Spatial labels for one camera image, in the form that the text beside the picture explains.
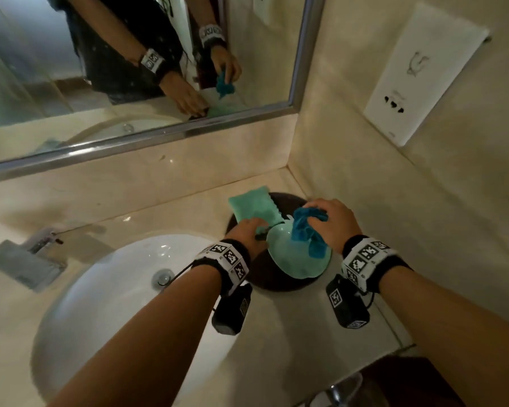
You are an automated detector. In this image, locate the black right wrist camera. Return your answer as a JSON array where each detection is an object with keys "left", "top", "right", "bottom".
[{"left": 325, "top": 274, "right": 371, "bottom": 330}]

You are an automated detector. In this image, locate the blue cleaning cloth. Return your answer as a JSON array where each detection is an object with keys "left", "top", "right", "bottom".
[{"left": 290, "top": 207, "right": 330, "bottom": 259}]

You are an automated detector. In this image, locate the marker-printed wristband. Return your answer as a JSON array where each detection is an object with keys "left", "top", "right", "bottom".
[
  {"left": 341, "top": 235, "right": 413, "bottom": 295},
  {"left": 193, "top": 239, "right": 251, "bottom": 297}
]

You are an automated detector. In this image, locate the person's left forearm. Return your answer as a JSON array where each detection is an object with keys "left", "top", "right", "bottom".
[{"left": 47, "top": 263, "right": 224, "bottom": 407}]

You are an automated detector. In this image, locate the dark round tray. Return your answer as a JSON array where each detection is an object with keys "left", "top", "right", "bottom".
[{"left": 224, "top": 192, "right": 337, "bottom": 293}]

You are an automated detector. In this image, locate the chrome pipe fitting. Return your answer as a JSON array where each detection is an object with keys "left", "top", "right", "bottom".
[{"left": 304, "top": 370, "right": 364, "bottom": 407}]

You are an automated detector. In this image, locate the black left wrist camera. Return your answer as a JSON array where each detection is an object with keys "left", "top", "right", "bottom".
[{"left": 212, "top": 283, "right": 253, "bottom": 336}]

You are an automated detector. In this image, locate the chrome faucet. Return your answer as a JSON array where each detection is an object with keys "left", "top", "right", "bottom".
[{"left": 0, "top": 226, "right": 69, "bottom": 294}]

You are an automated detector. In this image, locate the person's right forearm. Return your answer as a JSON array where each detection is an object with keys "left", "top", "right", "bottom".
[{"left": 378, "top": 266, "right": 509, "bottom": 407}]

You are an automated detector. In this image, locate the right marker-printed wristband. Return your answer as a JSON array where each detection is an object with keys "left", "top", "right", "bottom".
[{"left": 341, "top": 235, "right": 413, "bottom": 295}]

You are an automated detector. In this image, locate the metal-framed wall mirror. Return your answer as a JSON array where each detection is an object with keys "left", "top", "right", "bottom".
[{"left": 0, "top": 0, "right": 327, "bottom": 185}]

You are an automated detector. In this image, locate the person's left hand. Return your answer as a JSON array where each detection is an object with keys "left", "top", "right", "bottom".
[{"left": 225, "top": 218, "right": 271, "bottom": 256}]

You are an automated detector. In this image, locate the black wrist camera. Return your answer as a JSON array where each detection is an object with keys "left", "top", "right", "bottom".
[
  {"left": 325, "top": 274, "right": 371, "bottom": 330},
  {"left": 212, "top": 283, "right": 253, "bottom": 336}
]

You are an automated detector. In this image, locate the white sink basin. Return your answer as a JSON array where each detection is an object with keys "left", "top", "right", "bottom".
[{"left": 30, "top": 233, "right": 242, "bottom": 405}]

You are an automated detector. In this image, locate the left marker-printed wristband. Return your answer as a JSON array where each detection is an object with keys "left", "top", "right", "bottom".
[{"left": 193, "top": 239, "right": 251, "bottom": 297}]

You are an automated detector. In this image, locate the chrome sink drain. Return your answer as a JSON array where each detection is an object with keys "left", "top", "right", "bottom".
[{"left": 152, "top": 269, "right": 176, "bottom": 289}]

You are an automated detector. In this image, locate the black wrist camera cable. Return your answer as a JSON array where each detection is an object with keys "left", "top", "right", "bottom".
[{"left": 156, "top": 262, "right": 197, "bottom": 289}]

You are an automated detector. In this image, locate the teal round dish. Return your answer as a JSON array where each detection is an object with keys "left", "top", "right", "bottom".
[{"left": 266, "top": 220, "right": 333, "bottom": 280}]

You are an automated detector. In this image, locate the teal ridged sponge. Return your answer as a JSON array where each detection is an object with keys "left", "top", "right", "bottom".
[{"left": 228, "top": 186, "right": 285, "bottom": 228}]

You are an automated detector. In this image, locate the person's right hand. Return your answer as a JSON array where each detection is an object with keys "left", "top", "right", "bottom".
[{"left": 302, "top": 198, "right": 364, "bottom": 255}]

